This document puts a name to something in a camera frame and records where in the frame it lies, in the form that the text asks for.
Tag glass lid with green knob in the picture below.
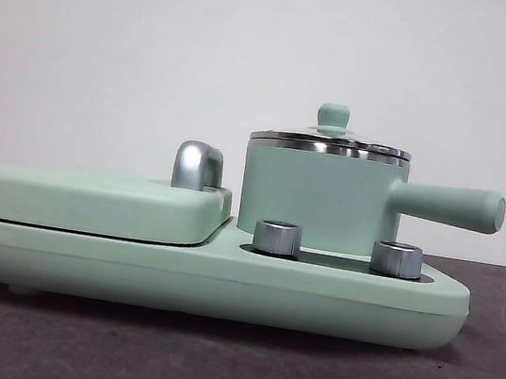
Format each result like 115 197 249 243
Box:
248 91 418 162

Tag mint green breakfast machine base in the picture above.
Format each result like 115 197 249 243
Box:
0 181 479 363

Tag silver control knob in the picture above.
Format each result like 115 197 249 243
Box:
251 217 305 258
368 239 426 279

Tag silver grill cover handle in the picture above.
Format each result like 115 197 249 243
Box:
170 138 229 195

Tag mint green pot with handle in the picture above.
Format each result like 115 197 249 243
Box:
232 132 506 279

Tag mint green hinged grill cover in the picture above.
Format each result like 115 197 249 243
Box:
0 152 237 256

